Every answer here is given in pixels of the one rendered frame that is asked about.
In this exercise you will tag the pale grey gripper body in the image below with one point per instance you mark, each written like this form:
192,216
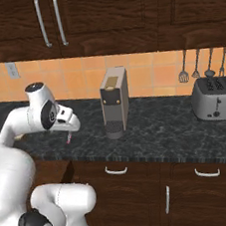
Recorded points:
71,124

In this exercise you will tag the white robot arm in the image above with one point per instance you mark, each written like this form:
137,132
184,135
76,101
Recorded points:
11,171

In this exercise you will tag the open dark wood drawer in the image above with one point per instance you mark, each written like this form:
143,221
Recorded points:
50,173

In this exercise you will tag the grey coffee machine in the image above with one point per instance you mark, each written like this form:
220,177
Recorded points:
114,101

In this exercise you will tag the dark wood base cupboard door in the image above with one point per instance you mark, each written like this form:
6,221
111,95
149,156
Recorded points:
130,209
210,210

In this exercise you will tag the grey slotted spatula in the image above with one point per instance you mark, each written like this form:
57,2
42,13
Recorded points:
183,75

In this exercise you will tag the small grey hanging spatula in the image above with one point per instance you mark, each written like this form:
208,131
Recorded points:
196,72

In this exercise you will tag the silver four-slot toaster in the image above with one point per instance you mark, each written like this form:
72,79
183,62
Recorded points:
215,100

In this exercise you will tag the grey hanging ladle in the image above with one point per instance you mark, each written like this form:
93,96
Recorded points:
209,71

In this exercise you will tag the grey hanging fork tool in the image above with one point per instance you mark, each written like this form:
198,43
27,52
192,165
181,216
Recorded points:
222,68

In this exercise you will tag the grey wall socket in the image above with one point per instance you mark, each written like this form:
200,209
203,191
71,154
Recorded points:
12,70

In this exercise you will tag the dark wood wall cupboard door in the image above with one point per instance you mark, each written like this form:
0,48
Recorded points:
7,27
106,15
195,8

